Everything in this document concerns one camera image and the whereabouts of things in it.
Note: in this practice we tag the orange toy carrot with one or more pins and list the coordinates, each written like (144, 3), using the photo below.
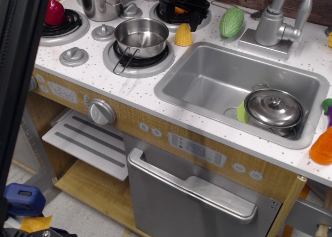
(320, 151)

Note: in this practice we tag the white oven rack shelf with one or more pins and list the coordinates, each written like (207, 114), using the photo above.
(99, 146)

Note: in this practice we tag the purple toy eggplant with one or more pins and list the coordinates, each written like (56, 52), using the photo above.
(327, 108)

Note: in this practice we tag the small steel pan with handle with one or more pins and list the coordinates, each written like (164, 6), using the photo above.
(140, 39)

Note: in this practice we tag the black frame post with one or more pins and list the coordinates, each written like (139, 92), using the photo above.
(22, 22)

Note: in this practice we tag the steel pot with lid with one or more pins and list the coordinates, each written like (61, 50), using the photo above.
(273, 110)

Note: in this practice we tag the green sponge in sink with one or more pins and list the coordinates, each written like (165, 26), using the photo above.
(241, 113)

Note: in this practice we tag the red toy pepper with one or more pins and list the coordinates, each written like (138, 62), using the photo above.
(55, 14)

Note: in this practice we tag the blue clamp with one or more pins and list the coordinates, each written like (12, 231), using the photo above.
(24, 200)

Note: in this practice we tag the large steel pot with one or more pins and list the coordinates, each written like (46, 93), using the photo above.
(102, 10)

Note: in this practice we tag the grey dishwasher door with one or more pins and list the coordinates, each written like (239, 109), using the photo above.
(174, 197)

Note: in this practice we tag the green toy gourd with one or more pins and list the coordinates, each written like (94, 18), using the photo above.
(231, 22)

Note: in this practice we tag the back left stove burner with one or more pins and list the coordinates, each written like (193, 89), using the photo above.
(75, 27)

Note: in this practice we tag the back right stove burner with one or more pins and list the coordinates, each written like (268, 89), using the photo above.
(176, 19)

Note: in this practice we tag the orange toy under gripper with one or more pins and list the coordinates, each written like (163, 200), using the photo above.
(179, 11)

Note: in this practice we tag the silver toy faucet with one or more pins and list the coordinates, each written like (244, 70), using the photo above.
(273, 38)

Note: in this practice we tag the stove burner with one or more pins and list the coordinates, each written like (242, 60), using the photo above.
(75, 27)
(132, 67)
(176, 19)

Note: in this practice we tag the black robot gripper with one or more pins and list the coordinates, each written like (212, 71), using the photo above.
(198, 9)

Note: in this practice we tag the silver oven dial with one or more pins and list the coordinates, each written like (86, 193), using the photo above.
(100, 112)

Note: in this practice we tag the yellow toy at edge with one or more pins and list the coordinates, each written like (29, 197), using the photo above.
(330, 40)

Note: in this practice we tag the grey toy sink basin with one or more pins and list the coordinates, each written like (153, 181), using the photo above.
(212, 81)

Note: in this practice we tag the front left stove burner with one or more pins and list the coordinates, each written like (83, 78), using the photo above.
(132, 67)

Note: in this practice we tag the yellow toy corn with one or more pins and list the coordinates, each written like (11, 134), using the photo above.
(183, 36)

